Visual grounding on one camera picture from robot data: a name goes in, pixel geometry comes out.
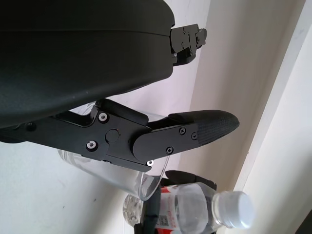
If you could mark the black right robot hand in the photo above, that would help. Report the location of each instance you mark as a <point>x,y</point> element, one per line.
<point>152,212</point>

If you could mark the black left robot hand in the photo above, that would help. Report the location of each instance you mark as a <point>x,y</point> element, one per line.
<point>73,61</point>

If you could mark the clear plastic water bottle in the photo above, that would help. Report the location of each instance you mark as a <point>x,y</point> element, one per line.
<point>195,202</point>

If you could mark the clear glass cup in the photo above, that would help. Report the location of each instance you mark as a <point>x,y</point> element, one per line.
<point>117,178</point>

